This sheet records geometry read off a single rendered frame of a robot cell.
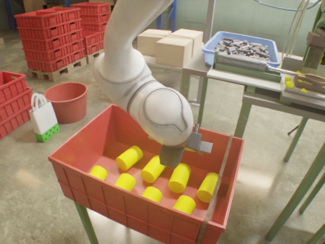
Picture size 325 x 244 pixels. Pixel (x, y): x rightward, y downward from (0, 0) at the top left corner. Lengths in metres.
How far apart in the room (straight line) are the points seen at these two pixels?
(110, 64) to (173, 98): 0.15
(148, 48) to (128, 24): 2.27
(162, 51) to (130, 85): 1.85
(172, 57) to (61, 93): 1.34
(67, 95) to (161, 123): 2.40
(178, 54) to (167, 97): 1.86
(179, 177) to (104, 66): 0.55
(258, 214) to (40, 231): 1.50
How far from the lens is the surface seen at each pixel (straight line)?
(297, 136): 2.11
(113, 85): 0.48
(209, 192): 0.86
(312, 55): 1.21
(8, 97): 2.56
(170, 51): 2.27
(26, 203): 1.86
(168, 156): 0.59
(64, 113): 2.41
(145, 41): 2.58
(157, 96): 0.40
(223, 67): 1.04
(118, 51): 0.43
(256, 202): 1.81
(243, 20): 6.26
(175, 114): 0.39
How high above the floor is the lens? 1.35
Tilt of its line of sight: 34 degrees down
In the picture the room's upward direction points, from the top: 3 degrees clockwise
